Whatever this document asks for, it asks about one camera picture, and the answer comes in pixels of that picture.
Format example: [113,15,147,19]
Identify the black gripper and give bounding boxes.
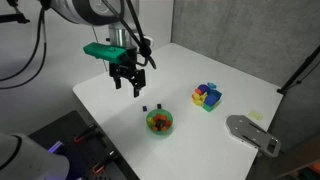
[108,46,147,98]

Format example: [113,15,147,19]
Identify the white grey robot base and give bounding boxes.
[0,132,71,180]

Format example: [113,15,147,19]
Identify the orange block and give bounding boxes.
[153,113,168,122]

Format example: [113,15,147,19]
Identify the green plastic bowl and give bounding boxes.
[145,108,174,135]

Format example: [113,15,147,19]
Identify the black orange-tipped clamp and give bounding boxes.
[92,150,118,175]
[73,123,99,144]

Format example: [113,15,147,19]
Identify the yellow toy piece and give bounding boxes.
[192,93,208,107]

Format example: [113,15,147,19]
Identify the purple toy piece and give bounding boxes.
[197,83,210,95]

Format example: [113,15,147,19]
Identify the black base platform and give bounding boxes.
[28,110,141,180]

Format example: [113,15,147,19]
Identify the green toy box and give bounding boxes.
[201,99,222,113]

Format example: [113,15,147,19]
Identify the grey metal mounting plate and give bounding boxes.
[225,114,282,159]

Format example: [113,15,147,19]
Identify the yellow sticky note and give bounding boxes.
[247,109,265,122]

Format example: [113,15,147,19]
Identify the black stand pole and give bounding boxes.
[276,44,320,95]

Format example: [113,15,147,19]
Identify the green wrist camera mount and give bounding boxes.
[83,42,128,64]

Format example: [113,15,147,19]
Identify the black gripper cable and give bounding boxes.
[99,0,158,70]

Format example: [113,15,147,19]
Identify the black hanging cable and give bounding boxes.
[0,6,48,90]

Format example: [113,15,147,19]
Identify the black camera stand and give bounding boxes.
[0,0,31,25]

